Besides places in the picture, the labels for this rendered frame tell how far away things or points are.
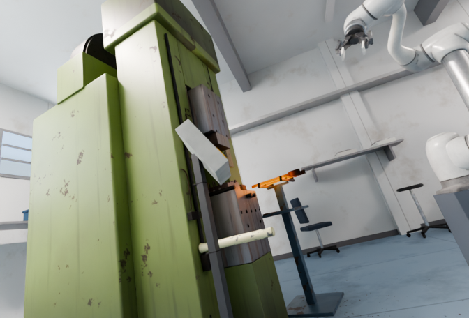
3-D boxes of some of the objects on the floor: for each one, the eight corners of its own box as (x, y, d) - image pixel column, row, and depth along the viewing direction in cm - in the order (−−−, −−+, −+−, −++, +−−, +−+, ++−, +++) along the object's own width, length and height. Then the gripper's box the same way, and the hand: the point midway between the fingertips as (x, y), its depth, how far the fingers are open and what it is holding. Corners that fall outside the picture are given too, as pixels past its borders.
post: (253, 419, 91) (201, 153, 127) (250, 427, 88) (197, 152, 123) (244, 418, 93) (195, 155, 128) (240, 427, 89) (190, 154, 125)
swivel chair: (338, 247, 391) (319, 192, 421) (343, 253, 344) (321, 190, 374) (306, 255, 401) (289, 200, 430) (306, 261, 354) (287, 199, 384)
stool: (444, 227, 348) (422, 183, 370) (464, 230, 300) (437, 178, 321) (403, 236, 361) (383, 192, 383) (415, 240, 313) (392, 190, 335)
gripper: (381, 33, 107) (383, 55, 91) (333, 48, 118) (329, 70, 102) (378, 16, 103) (380, 36, 87) (330, 33, 114) (324, 53, 99)
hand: (352, 51), depth 97 cm, fingers open, 7 cm apart
